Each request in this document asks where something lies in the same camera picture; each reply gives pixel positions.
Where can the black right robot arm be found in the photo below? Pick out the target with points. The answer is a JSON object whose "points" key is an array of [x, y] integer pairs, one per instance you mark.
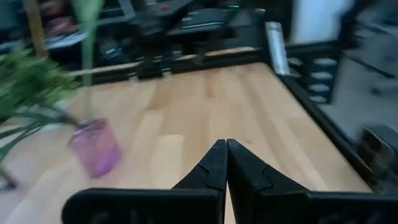
{"points": [[152, 53]]}

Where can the black metal table frame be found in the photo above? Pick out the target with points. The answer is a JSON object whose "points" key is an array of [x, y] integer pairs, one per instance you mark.
{"points": [[329, 124]]}

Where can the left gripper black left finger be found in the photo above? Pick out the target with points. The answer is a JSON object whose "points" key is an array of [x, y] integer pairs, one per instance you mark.
{"points": [[174, 207]]}

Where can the black laptop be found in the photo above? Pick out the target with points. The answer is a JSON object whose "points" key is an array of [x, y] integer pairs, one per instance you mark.
{"points": [[205, 21]]}

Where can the green plant in white pot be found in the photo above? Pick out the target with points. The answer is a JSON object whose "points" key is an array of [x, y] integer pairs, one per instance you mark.
{"points": [[28, 81]]}

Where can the silver frame bracket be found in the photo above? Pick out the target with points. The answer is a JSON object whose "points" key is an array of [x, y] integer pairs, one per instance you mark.
{"points": [[277, 46]]}

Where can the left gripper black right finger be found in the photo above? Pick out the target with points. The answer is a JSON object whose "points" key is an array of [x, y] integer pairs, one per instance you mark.
{"points": [[280, 208]]}

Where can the small purple glass vase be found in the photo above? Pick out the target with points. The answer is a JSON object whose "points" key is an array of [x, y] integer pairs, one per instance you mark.
{"points": [[96, 149]]}

